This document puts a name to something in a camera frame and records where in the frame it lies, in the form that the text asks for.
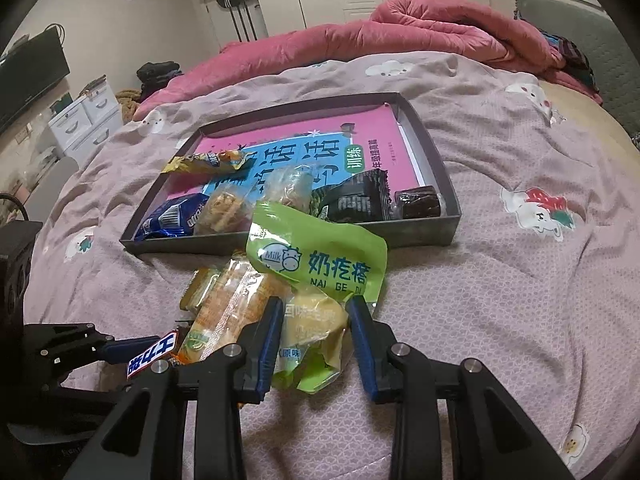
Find pink quilt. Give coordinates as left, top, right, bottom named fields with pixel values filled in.
left=134, top=0, right=603, bottom=121

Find yellow snack bar packet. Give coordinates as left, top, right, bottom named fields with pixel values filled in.
left=161, top=149, right=253, bottom=176

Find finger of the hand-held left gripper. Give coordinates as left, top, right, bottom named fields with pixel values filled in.
left=22, top=321, right=168, bottom=391

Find grey padded headboard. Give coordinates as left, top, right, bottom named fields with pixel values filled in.
left=515, top=0, right=640, bottom=136

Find clear pastry packet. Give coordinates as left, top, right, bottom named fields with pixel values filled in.
left=262, top=167, right=316, bottom=211

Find pink printed bed sheet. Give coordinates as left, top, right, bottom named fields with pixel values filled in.
left=22, top=52, right=640, bottom=480

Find pink book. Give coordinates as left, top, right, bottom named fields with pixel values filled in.
left=192, top=101, right=431, bottom=196

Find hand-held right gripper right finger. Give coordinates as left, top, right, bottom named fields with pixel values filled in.
left=345, top=294, right=576, bottom=480

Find pile of dark clothes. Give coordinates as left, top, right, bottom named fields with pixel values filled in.
left=137, top=61, right=182, bottom=96

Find orange biscuit packet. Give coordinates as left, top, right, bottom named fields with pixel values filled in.
left=175, top=255, right=293, bottom=367

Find dark grey shallow box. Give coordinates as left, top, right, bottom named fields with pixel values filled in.
left=119, top=91, right=463, bottom=257

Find dark red wrapped candy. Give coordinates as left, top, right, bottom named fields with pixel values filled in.
left=392, top=185, right=443, bottom=220

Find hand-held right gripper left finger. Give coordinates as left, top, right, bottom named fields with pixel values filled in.
left=62, top=296, right=286, bottom=480

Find small yellow snack packet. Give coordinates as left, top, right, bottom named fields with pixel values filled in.
left=180, top=267, right=221, bottom=311

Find clear packet of yellow crisps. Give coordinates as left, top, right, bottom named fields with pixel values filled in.
left=192, top=187, right=251, bottom=236

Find black and green snack packet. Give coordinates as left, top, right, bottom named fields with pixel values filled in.
left=309, top=169, right=393, bottom=224

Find yellow-brown knitted blanket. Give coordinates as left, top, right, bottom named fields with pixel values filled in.
left=115, top=89, right=143, bottom=121

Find black cable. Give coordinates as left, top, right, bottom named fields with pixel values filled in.
left=0, top=191, right=31, bottom=223

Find dark striped clothes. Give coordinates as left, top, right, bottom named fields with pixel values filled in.
left=540, top=32, right=601, bottom=98

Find black television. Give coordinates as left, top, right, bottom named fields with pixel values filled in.
left=0, top=27, right=71, bottom=136

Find blue cookie packet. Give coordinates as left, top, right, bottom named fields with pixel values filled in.
left=132, top=195, right=211, bottom=243

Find white drawer unit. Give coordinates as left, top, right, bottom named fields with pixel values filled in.
left=47, top=75, right=125, bottom=168

